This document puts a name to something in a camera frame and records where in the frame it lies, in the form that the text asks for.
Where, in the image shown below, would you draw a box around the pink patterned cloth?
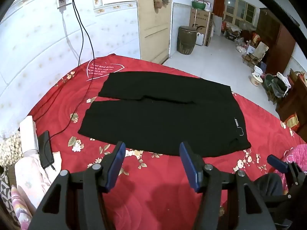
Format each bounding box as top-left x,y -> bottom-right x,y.
282,144 -> 307,173

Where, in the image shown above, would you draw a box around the brown ceramic jar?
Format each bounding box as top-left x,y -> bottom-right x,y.
177,26 -> 197,55

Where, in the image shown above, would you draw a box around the window with wooden frame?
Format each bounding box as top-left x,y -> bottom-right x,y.
223,0 -> 257,25

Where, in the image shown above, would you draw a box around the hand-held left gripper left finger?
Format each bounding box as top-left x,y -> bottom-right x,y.
28,141 -> 126,230

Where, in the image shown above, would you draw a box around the red curtain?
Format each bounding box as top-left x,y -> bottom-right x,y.
213,0 -> 226,18

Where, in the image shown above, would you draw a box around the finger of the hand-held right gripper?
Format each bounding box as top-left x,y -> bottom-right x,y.
267,154 -> 306,192

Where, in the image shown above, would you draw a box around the white wall socket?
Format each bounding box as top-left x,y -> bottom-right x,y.
56,0 -> 72,9

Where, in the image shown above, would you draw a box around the green basket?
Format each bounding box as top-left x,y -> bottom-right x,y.
191,0 -> 207,10

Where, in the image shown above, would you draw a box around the pile of household clutter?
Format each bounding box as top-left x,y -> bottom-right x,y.
223,21 -> 269,70

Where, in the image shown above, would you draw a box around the pink floral cloth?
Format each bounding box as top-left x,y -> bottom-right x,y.
11,151 -> 61,230

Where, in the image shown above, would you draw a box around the black cable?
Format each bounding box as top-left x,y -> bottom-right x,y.
48,0 -> 95,140
32,0 -> 84,122

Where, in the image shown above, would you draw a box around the green chair with clothes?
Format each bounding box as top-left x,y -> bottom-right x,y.
262,72 -> 292,101

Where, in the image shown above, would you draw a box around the person's dark clothing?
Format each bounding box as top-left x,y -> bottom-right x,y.
254,172 -> 288,204

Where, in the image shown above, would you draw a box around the beige beaded cushion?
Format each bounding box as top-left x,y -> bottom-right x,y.
0,132 -> 23,168

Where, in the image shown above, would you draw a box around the black phone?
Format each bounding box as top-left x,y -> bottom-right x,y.
38,131 -> 55,169

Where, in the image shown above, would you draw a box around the white floral pot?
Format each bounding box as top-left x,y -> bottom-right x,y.
248,71 -> 264,87

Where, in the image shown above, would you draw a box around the beige door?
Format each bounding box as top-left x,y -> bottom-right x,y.
137,0 -> 173,64

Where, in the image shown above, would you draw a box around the red floral blanket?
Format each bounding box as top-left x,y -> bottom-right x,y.
20,54 -> 307,230

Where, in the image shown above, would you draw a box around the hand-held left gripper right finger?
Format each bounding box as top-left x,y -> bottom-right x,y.
179,141 -> 276,230

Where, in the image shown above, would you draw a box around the large cardboard box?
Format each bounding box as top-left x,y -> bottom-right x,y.
189,8 -> 215,46

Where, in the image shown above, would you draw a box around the brown wooden furniture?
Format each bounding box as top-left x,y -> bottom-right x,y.
276,73 -> 307,132

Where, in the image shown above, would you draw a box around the black pants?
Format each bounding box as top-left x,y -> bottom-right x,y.
78,71 -> 252,158

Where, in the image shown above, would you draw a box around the dark wooden cabinet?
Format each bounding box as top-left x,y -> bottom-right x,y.
255,8 -> 296,76

